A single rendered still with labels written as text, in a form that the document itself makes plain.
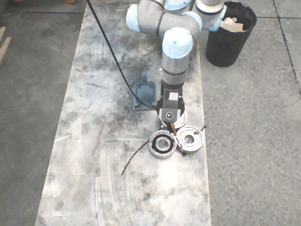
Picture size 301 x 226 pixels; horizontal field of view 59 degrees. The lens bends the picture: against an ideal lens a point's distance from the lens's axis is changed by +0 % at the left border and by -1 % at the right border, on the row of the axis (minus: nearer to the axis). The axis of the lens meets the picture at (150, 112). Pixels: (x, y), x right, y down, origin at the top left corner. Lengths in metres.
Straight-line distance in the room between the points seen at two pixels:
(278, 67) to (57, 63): 1.89
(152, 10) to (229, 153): 1.36
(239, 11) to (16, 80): 1.88
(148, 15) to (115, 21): 0.68
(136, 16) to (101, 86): 0.48
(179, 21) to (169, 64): 0.14
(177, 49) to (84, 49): 0.75
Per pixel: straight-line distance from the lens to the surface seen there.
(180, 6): 1.22
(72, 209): 1.02
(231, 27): 2.19
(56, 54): 2.53
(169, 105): 0.80
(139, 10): 0.83
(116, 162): 1.04
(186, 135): 1.05
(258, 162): 2.01
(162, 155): 1.00
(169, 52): 0.71
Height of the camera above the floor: 1.77
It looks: 60 degrees down
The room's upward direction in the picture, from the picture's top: 1 degrees counter-clockwise
